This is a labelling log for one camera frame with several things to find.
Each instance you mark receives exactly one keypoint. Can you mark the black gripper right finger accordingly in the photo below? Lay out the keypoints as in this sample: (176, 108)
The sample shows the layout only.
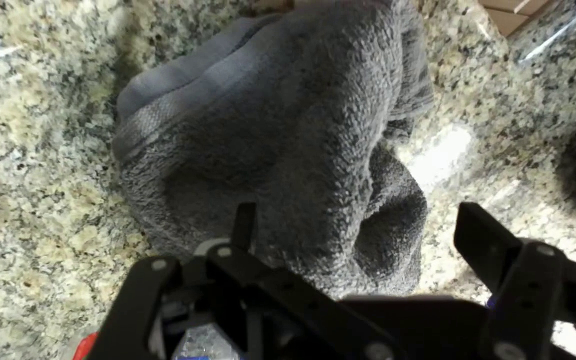
(532, 286)

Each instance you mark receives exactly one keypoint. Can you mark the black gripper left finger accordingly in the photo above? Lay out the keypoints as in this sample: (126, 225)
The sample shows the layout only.
(262, 312)

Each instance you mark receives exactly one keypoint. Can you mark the grey towel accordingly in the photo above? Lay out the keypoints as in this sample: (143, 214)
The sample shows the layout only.
(299, 115)

